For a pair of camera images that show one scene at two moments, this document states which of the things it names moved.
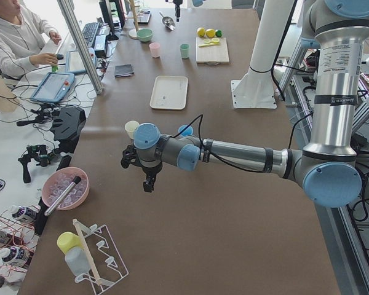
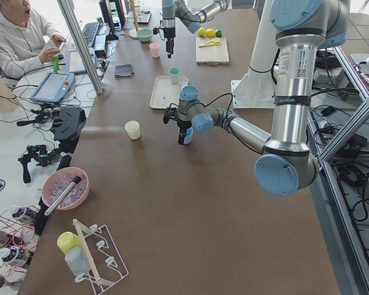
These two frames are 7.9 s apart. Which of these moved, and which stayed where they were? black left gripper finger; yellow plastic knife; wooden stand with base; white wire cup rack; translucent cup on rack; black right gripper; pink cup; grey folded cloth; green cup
Moved: black right gripper; green cup; black left gripper finger
Stayed: white wire cup rack; yellow plastic knife; pink cup; wooden stand with base; translucent cup on rack; grey folded cloth
